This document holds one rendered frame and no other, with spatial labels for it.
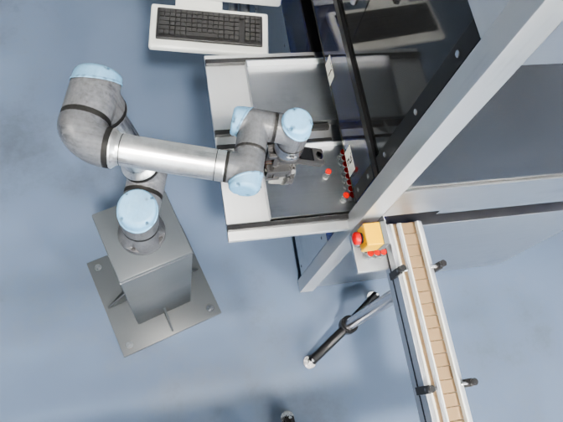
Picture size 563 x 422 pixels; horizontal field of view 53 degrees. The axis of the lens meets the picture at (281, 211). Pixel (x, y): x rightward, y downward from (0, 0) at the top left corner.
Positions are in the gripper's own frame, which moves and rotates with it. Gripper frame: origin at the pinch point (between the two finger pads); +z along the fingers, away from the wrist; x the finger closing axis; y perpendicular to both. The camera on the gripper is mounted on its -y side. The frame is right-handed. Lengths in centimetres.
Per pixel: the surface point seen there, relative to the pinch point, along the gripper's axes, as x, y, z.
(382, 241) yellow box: 20.6, -28.0, 4.9
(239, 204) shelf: -1.1, 11.3, 20.0
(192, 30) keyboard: -74, 19, 25
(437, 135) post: 12, -25, -47
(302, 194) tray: -2.6, -10.3, 19.8
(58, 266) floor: -13, 84, 108
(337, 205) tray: 2.4, -21.3, 19.8
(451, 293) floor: 22, -100, 108
